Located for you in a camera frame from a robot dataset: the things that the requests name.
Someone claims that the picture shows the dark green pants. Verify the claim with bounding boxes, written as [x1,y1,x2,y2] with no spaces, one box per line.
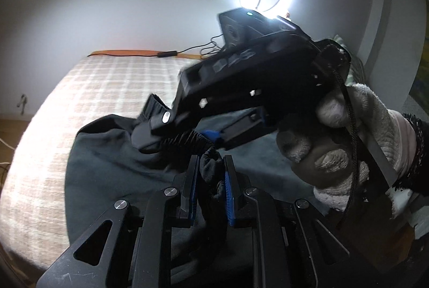
[64,93,323,288]

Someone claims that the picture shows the person's right forearm dark sleeve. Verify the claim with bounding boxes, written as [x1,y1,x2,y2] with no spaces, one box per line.
[393,111,428,197]

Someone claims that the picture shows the right gloved hand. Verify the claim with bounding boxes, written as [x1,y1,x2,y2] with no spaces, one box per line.
[276,84,400,212]

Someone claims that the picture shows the bed with checkered sheet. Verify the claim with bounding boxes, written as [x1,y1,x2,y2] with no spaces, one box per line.
[1,55,200,278]

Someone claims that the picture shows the black power cable with adapter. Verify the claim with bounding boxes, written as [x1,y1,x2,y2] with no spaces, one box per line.
[156,32,225,59]

